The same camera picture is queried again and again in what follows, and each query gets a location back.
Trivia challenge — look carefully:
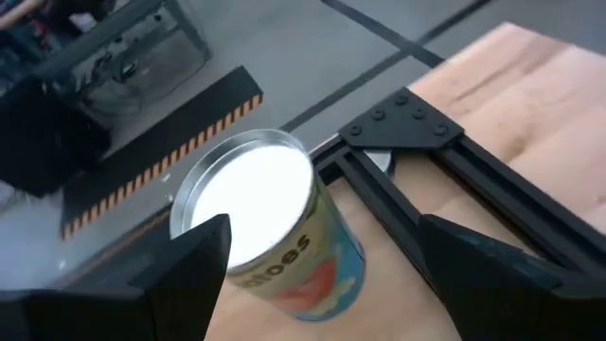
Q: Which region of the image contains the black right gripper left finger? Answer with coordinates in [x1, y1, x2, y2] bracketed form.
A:
[0, 212, 233, 341]

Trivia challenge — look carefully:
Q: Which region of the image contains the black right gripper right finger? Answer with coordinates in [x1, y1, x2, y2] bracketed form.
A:
[418, 212, 606, 341]

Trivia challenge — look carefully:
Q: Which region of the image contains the tomatoes labelled tall can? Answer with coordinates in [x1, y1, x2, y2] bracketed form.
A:
[169, 127, 367, 323]

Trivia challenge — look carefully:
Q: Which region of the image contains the person's forearm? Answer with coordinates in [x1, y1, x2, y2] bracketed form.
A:
[0, 0, 47, 28]

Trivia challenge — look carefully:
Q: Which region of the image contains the black hazard-striped floor mat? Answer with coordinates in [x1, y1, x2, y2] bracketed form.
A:
[59, 64, 264, 242]

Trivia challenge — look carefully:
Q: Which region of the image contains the round silver disc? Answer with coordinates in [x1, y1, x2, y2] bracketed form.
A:
[363, 149, 395, 177]

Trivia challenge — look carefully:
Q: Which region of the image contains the black bulky box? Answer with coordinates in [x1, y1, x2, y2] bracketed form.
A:
[0, 74, 114, 199]

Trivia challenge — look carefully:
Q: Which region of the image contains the grey metal stand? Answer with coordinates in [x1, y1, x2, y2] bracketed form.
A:
[31, 0, 213, 117]

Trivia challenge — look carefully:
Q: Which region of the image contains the black aluminium table frame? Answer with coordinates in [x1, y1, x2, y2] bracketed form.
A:
[51, 86, 606, 293]

